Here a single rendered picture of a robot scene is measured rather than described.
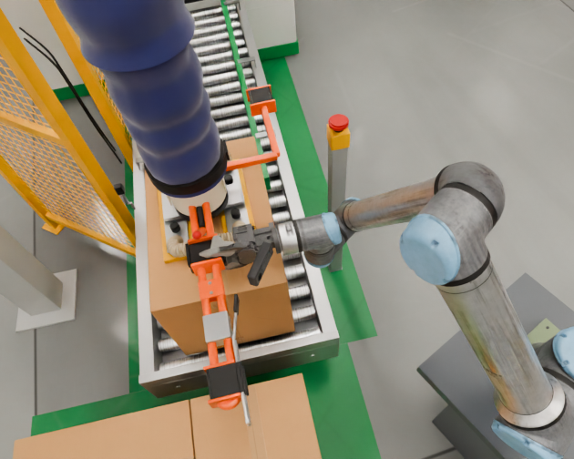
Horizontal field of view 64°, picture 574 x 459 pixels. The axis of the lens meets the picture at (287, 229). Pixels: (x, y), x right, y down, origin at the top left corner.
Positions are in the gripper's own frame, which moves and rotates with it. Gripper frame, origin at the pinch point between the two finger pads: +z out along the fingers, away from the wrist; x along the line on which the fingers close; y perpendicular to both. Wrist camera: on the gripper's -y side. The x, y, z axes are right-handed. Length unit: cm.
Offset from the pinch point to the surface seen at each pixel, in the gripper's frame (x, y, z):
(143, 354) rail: -50, -1, 34
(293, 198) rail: -50, 52, -32
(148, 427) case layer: -55, -24, 35
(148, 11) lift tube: 61, 17, -5
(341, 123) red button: -5, 45, -50
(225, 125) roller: -55, 110, -9
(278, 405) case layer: -55, -27, -9
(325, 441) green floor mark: -110, -34, -23
